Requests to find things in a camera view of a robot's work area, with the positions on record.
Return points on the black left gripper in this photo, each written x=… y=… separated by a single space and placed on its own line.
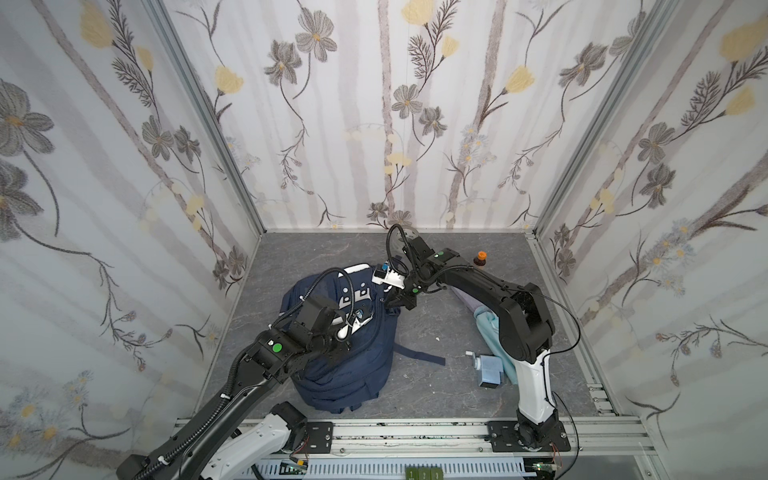
x=339 y=327

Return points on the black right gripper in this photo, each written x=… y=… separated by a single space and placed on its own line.
x=402 y=297

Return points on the navy blue student backpack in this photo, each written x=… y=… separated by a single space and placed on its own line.
x=359 y=370

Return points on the light teal pencil pouch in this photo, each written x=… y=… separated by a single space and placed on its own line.
x=487 y=323

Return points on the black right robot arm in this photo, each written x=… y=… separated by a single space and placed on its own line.
x=525 y=327

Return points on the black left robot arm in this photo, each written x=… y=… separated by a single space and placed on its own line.
x=270 y=360

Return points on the purple cylindrical case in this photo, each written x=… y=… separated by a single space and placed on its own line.
x=469 y=301

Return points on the brown bottle with orange cap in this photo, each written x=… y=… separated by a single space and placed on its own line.
x=480 y=259

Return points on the small light blue box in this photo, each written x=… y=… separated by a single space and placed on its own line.
x=489 y=370

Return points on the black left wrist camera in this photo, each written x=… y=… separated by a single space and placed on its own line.
x=316 y=316

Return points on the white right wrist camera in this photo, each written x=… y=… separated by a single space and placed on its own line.
x=384 y=274

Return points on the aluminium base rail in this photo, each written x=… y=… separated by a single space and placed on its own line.
x=459 y=448

